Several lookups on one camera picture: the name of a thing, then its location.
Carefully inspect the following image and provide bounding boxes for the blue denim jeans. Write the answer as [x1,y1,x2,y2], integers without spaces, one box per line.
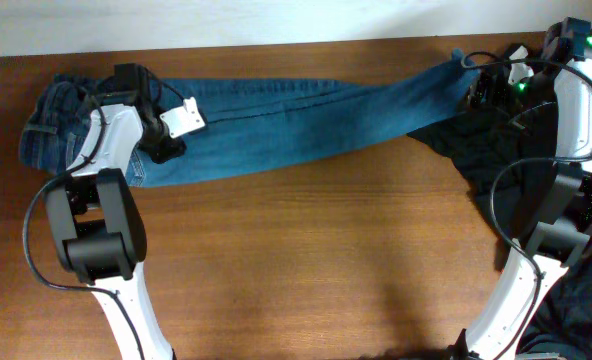
[17,47,483,190]

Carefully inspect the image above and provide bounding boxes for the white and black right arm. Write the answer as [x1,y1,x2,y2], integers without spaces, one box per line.
[447,17,592,359]

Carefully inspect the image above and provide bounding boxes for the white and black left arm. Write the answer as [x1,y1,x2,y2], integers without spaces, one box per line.
[36,63,203,359]

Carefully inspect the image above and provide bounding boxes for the black garment pile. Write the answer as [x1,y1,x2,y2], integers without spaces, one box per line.
[406,44,592,360]

